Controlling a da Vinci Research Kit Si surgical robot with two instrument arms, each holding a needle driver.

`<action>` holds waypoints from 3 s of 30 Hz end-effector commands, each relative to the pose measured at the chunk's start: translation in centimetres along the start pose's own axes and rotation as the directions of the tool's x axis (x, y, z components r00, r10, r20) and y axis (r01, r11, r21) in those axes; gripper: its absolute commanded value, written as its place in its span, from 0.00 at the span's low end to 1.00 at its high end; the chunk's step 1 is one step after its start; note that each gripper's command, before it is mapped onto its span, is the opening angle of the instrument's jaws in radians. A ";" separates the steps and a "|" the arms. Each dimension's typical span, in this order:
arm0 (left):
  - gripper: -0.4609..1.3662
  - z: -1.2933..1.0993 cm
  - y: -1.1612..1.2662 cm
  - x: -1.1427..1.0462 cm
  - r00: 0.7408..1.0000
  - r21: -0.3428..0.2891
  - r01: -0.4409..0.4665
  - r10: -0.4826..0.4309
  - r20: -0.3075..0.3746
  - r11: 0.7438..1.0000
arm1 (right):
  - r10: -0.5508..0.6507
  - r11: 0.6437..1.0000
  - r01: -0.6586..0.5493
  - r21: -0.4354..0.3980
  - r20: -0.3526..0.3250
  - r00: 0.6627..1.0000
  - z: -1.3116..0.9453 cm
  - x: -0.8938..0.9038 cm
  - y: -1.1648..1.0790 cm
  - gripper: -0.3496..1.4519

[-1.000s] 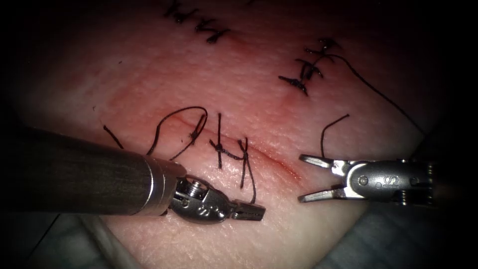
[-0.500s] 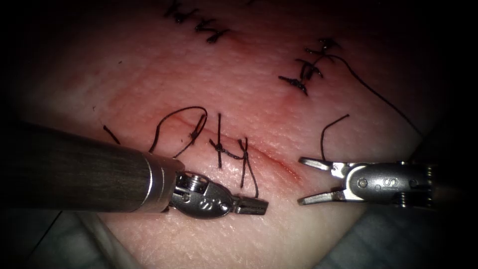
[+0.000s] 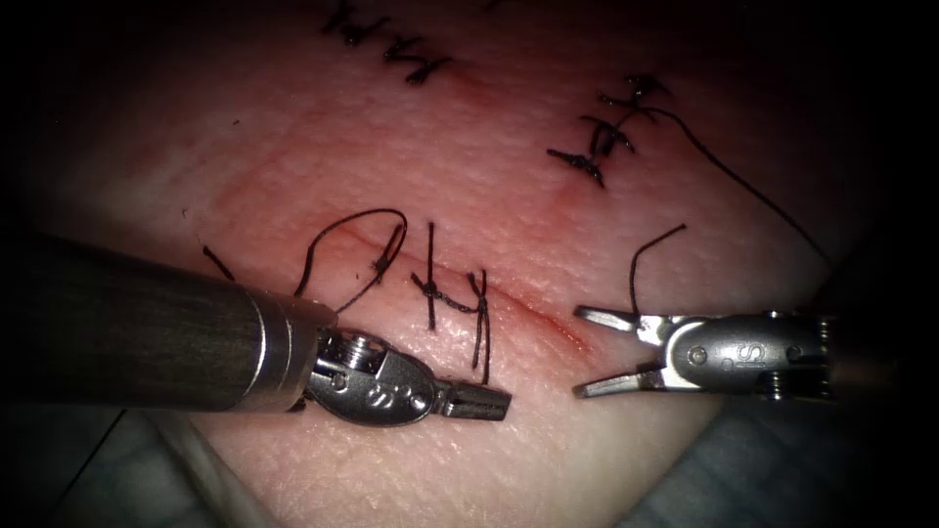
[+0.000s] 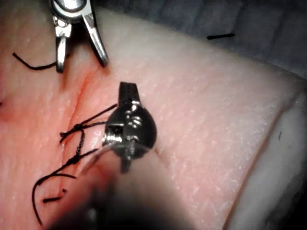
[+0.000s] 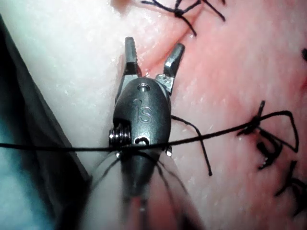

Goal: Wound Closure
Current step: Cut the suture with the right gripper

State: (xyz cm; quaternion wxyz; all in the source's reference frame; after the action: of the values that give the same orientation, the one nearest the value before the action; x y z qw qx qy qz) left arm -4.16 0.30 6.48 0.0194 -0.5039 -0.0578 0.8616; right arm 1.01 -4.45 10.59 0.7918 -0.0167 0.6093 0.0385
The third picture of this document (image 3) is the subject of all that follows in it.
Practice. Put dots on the black stitching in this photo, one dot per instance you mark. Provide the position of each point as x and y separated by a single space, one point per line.
428 288
587 165
424 73

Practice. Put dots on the right arm needle driver jaw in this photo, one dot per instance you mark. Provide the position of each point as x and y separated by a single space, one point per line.
620 382
609 317

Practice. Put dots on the left arm needle driver jaw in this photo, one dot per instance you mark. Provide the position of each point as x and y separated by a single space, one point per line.
477 394
477 411

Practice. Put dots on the black thread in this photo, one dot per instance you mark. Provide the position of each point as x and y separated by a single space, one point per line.
631 286

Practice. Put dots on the right arm needle driver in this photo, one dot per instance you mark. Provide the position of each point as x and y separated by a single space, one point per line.
741 356

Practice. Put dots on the left arm needle driver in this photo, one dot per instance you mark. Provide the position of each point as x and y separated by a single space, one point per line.
374 389

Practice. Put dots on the tissue pad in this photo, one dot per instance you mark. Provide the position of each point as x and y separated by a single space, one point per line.
513 183

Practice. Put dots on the dark left arm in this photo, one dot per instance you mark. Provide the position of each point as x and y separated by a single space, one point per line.
147 330

